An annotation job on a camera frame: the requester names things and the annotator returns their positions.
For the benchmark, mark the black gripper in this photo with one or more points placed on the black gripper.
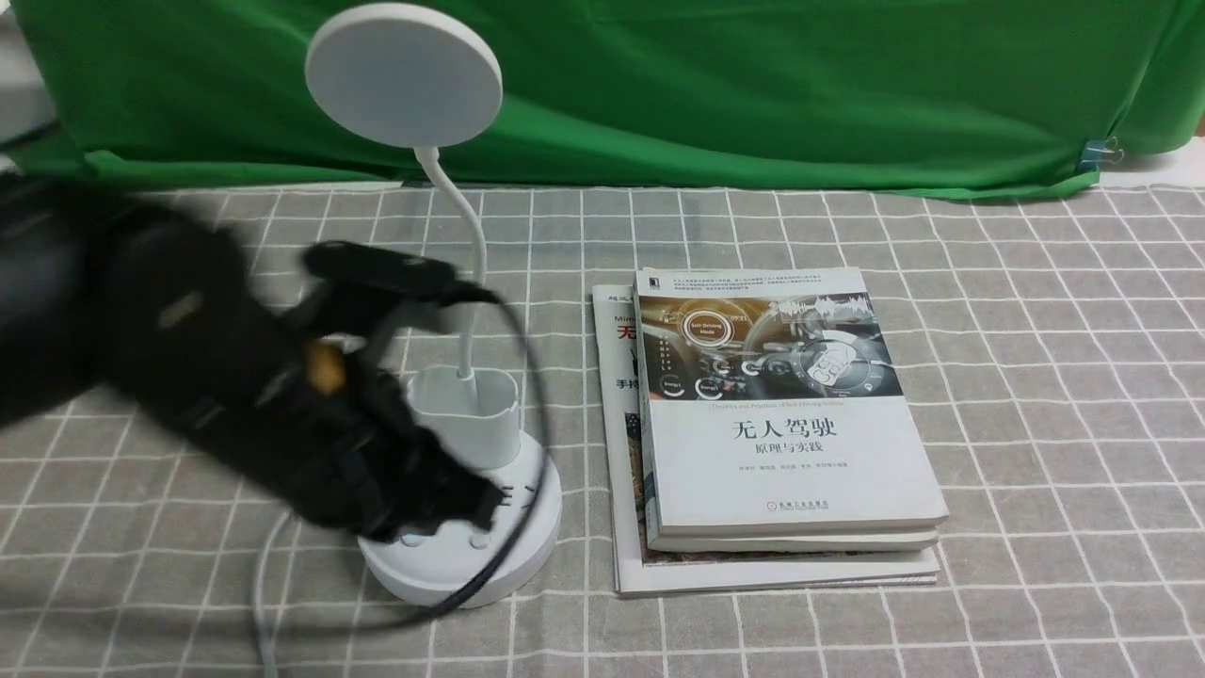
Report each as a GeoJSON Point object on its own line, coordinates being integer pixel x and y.
{"type": "Point", "coordinates": [344, 452]}

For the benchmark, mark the white desk lamp with sockets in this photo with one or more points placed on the white desk lamp with sockets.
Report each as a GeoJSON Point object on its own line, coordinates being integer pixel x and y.
{"type": "Point", "coordinates": [414, 78]}

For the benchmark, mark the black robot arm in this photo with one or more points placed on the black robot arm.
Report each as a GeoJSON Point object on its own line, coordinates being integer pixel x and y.
{"type": "Point", "coordinates": [103, 288]}

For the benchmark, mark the magazine under books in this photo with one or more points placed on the magazine under books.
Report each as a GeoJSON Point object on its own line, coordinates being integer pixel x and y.
{"type": "Point", "coordinates": [643, 572]}

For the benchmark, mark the white self-driving textbook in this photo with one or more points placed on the white self-driving textbook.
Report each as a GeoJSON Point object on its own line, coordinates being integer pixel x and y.
{"type": "Point", "coordinates": [771, 407]}

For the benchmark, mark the grey checkered tablecloth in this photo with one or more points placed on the grey checkered tablecloth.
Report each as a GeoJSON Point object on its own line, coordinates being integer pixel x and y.
{"type": "Point", "coordinates": [1052, 356]}

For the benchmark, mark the green backdrop cloth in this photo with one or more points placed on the green backdrop cloth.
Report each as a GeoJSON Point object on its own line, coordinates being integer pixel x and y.
{"type": "Point", "coordinates": [948, 99]}

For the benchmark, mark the blue binder clip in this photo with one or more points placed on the blue binder clip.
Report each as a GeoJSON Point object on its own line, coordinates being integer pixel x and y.
{"type": "Point", "coordinates": [1098, 154]}

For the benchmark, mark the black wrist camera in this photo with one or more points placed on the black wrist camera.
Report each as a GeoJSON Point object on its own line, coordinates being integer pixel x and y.
{"type": "Point", "coordinates": [362, 273]}

